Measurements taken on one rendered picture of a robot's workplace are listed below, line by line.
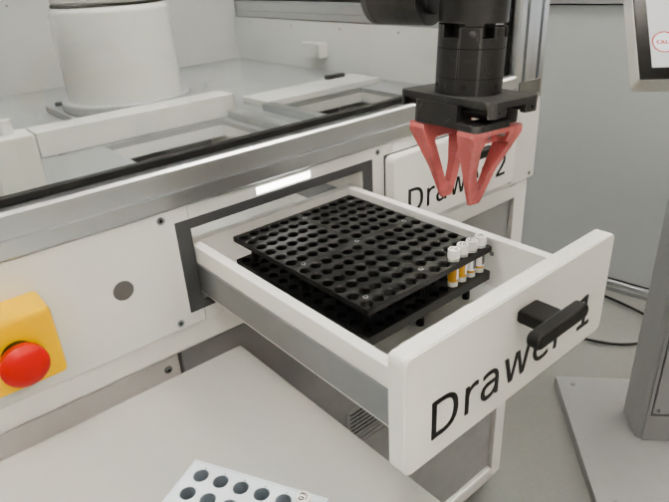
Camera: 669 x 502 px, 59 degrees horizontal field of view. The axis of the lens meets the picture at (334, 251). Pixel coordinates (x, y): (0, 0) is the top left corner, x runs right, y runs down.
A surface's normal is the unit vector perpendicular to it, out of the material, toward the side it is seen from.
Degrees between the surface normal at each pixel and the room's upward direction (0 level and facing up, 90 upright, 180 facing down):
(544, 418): 0
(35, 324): 90
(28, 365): 87
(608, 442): 5
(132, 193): 90
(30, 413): 90
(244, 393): 0
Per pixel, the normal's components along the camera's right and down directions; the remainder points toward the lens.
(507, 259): -0.76, 0.32
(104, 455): -0.05, -0.90
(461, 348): 0.64, 0.31
